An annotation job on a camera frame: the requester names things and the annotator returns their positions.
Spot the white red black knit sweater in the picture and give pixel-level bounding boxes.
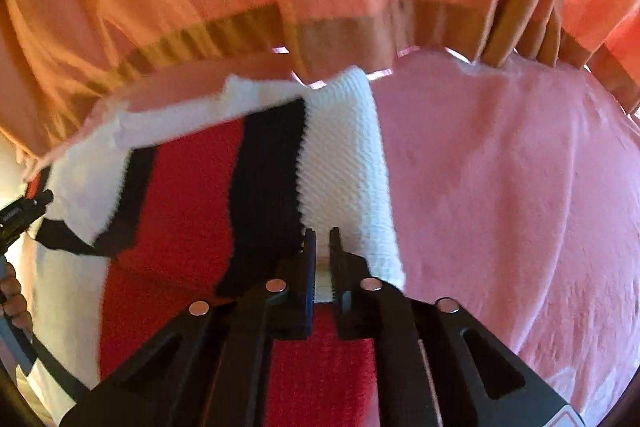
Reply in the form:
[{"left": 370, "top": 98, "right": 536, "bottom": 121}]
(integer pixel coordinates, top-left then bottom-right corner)
[{"left": 23, "top": 67, "right": 406, "bottom": 421}]

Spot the person's left hand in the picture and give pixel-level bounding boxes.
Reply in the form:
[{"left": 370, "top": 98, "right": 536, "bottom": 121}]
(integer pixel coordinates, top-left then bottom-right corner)
[{"left": 1, "top": 262, "right": 32, "bottom": 337}]

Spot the pink floral bed blanket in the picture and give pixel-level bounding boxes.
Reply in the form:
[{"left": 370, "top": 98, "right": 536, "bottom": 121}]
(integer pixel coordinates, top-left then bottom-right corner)
[{"left": 19, "top": 48, "right": 640, "bottom": 427}]

